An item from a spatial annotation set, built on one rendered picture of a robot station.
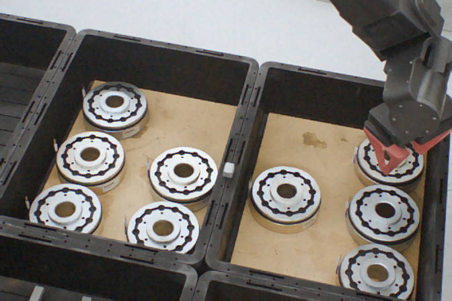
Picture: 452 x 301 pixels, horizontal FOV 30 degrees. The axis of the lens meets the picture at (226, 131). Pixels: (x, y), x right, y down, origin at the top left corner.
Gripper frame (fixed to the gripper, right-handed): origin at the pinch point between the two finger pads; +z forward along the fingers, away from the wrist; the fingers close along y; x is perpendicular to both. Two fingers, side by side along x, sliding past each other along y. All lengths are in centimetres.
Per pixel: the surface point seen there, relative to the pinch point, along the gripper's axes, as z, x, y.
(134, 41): 4.8, 44.5, -15.2
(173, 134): 14.9, 32.3, -16.0
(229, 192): 5.1, 11.3, -20.1
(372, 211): 11.7, 1.2, -1.9
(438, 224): 5.5, -8.4, 0.1
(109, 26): 28, 74, -5
